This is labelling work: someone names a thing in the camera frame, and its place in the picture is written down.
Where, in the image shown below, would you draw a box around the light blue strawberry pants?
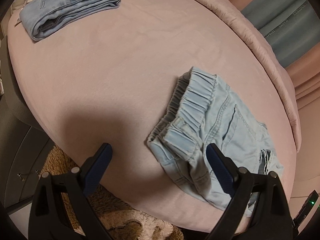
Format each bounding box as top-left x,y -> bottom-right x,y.
147,67 -> 284,210

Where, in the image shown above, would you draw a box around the pink folded quilt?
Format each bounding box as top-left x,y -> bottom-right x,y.
195,0 -> 302,151

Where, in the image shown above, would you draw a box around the black tracker green light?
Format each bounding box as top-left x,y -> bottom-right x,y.
293,190 -> 319,228

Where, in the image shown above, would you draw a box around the dark bedside cabinet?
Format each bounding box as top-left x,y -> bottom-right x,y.
1,38 -> 54,209

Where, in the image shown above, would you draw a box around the folded blue denim jeans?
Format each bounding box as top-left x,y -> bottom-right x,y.
19,0 -> 121,42

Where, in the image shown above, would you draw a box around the pink curtain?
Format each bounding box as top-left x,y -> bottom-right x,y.
229,0 -> 319,108

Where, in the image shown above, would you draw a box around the teal curtain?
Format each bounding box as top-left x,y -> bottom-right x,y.
241,0 -> 319,68

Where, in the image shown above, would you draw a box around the brown fluffy rug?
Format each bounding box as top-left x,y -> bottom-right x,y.
41,145 -> 184,240

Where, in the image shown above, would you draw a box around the pink bed sheet mattress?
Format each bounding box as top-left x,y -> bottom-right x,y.
8,0 -> 296,232

